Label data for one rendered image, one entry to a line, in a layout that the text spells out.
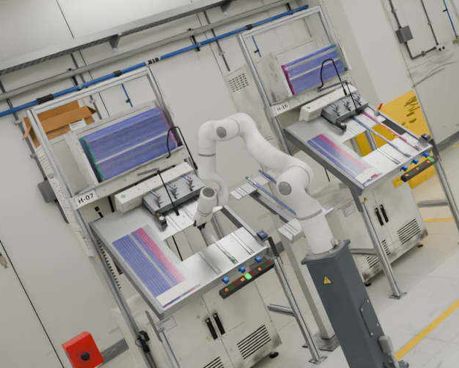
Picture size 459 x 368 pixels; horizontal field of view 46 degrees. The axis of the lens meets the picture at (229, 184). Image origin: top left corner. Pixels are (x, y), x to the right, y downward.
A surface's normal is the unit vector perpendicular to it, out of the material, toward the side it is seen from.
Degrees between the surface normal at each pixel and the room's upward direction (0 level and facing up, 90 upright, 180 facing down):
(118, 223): 44
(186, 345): 90
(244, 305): 90
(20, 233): 90
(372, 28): 90
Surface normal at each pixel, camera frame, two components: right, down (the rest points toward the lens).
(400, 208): 0.48, -0.08
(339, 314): -0.55, 0.35
